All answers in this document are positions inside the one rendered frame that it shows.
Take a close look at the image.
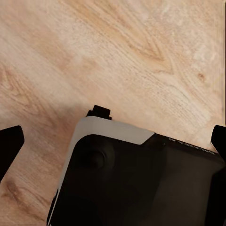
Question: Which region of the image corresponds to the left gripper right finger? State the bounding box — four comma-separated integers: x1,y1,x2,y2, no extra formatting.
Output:
211,125,226,163

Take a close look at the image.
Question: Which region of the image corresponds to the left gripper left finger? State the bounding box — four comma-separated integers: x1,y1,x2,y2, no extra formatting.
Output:
0,125,24,182

